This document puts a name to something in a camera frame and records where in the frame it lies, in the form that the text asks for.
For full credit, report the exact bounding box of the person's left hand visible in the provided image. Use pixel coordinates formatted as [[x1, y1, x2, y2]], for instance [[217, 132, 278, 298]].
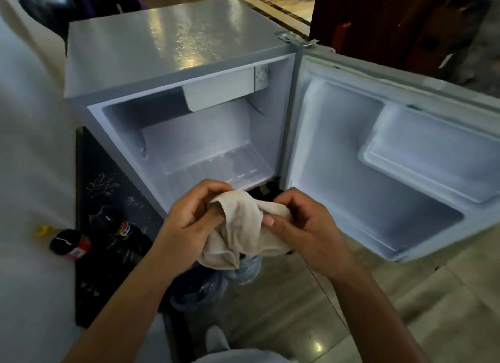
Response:
[[155, 179, 236, 271]]

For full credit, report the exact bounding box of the person's right hand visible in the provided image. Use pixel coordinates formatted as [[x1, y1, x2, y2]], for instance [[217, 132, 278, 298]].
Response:
[[262, 187, 359, 284]]

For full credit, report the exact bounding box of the beige cleaning cloth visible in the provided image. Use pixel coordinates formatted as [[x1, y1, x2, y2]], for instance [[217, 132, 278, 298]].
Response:
[[197, 190, 293, 270]]

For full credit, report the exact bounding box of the person's right forearm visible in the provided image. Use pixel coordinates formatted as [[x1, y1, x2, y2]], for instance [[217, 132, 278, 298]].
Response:
[[328, 263, 428, 363]]

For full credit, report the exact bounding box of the person's left forearm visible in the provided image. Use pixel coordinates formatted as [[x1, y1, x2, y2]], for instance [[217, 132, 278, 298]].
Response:
[[64, 237, 204, 363]]

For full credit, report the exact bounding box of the crumpled clear plastic bag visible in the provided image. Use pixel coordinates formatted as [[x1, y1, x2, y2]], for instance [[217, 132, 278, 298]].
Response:
[[170, 253, 263, 313]]

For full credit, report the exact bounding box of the white fridge door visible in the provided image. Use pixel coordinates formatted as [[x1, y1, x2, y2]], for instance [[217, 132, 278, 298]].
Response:
[[279, 44, 500, 264]]

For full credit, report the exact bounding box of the blue label dark bottle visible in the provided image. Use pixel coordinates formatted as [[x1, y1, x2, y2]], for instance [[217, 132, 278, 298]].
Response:
[[88, 203, 151, 250]]

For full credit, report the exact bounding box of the black patterned mat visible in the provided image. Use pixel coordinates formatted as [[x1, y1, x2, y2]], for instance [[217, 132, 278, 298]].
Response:
[[75, 126, 196, 329]]

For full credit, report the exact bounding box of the white freezer compartment flap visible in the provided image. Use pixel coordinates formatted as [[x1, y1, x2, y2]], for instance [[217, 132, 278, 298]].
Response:
[[182, 68, 256, 112]]

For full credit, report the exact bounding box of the person's pale clothing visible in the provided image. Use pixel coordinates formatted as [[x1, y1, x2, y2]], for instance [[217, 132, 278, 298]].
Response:
[[193, 324, 299, 363]]

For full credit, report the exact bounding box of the red label cola bottle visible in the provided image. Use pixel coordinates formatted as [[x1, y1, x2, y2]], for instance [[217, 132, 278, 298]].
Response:
[[49, 229, 93, 262]]

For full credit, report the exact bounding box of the fridge thermostat control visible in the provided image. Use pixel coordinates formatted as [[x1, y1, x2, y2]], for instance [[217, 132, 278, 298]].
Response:
[[254, 65, 271, 91]]

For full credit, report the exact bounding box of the white door shelf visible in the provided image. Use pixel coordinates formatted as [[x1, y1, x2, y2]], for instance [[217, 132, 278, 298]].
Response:
[[357, 101, 500, 203]]

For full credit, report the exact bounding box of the silver mini fridge body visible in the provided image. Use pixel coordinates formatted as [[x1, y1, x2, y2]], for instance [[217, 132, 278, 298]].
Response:
[[64, 0, 303, 219]]

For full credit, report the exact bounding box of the metal door hinge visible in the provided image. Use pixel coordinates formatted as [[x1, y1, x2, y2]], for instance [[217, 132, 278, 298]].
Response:
[[274, 30, 319, 47]]

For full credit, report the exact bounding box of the dark wooden cabinet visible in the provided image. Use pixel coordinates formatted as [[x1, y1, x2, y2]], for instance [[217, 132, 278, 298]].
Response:
[[309, 0, 487, 78]]

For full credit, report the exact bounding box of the black round helmet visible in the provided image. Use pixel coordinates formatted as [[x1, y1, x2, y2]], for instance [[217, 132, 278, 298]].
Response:
[[16, 0, 79, 58]]

